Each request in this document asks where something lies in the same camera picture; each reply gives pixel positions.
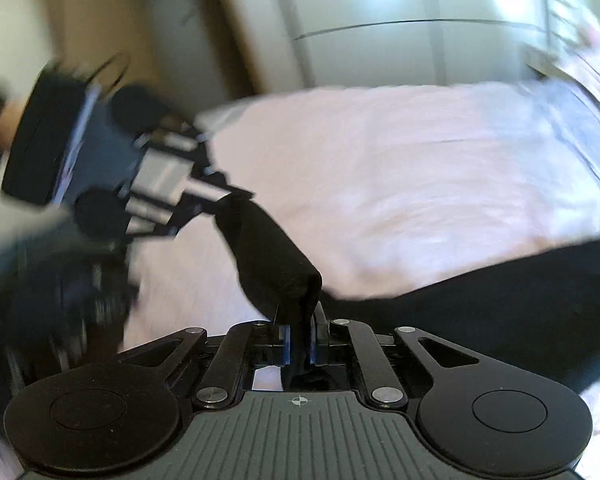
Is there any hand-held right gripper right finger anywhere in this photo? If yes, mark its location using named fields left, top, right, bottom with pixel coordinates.
left=307, top=317, right=482, bottom=407

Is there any white wardrobe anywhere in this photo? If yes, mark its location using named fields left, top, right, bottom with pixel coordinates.
left=220, top=0, right=551, bottom=97

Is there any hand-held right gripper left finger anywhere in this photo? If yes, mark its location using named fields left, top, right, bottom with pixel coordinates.
left=112, top=321, right=293, bottom=410

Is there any dark wooden door frame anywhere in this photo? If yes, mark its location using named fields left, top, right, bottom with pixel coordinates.
left=195, top=0, right=268, bottom=97

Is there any light wooden door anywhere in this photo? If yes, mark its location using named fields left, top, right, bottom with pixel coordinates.
left=34, top=0, right=206, bottom=93

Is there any black long-sleeved top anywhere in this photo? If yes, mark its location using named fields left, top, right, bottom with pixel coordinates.
left=215, top=194, right=600, bottom=397

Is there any person's left forearm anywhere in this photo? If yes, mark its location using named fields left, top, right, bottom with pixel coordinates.
left=0, top=91, right=29, bottom=165

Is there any thin black cable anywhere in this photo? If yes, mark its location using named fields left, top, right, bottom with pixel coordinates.
left=86, top=52, right=132, bottom=97

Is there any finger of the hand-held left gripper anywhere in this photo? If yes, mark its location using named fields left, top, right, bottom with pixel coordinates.
left=139, top=126, right=229, bottom=182
left=126, top=186, right=256, bottom=242

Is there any dark blue clothes pile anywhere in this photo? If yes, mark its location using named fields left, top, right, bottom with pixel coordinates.
left=0, top=230, right=142, bottom=411

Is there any grey white-striped cloth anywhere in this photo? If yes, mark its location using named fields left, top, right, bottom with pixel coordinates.
left=525, top=50, right=600, bottom=128

